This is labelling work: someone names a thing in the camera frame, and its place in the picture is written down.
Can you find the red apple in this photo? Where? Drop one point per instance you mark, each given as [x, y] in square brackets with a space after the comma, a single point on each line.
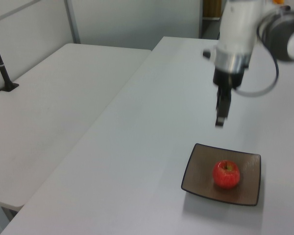
[226, 175]

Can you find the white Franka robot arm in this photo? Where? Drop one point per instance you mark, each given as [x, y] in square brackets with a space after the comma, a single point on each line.
[237, 24]

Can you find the brown wooden panel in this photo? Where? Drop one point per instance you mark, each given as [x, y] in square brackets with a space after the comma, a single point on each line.
[212, 8]

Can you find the grey partition corner post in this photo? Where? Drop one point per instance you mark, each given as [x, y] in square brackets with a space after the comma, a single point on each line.
[73, 24]

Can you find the brown square ceramic plate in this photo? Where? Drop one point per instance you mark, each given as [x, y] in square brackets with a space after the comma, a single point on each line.
[198, 171]

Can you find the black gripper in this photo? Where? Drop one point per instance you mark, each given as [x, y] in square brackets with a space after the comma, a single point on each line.
[227, 78]

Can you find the black pole stand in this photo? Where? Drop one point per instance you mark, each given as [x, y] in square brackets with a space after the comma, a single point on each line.
[1, 66]

